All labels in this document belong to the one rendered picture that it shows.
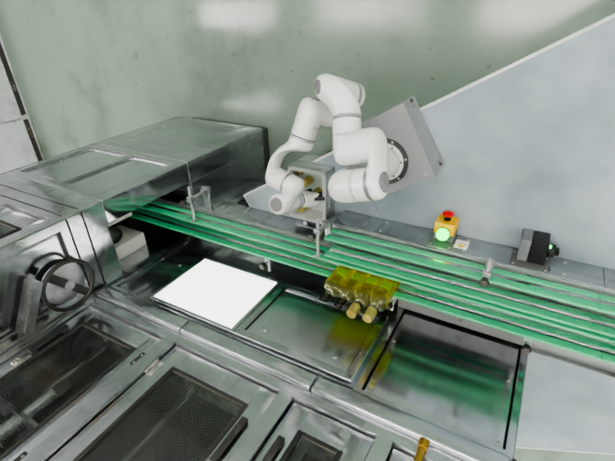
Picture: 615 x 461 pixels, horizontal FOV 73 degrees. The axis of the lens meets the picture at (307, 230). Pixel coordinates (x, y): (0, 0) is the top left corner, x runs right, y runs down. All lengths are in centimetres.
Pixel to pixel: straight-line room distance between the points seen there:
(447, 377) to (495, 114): 84
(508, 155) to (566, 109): 20
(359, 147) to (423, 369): 77
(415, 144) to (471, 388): 79
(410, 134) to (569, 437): 139
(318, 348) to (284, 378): 16
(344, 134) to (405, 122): 26
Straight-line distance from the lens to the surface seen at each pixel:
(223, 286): 178
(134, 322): 176
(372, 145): 114
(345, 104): 122
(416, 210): 160
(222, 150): 235
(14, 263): 179
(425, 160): 139
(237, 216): 191
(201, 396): 146
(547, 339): 154
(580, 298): 146
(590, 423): 206
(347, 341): 150
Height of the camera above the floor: 215
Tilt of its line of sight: 49 degrees down
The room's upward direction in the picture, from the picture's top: 132 degrees counter-clockwise
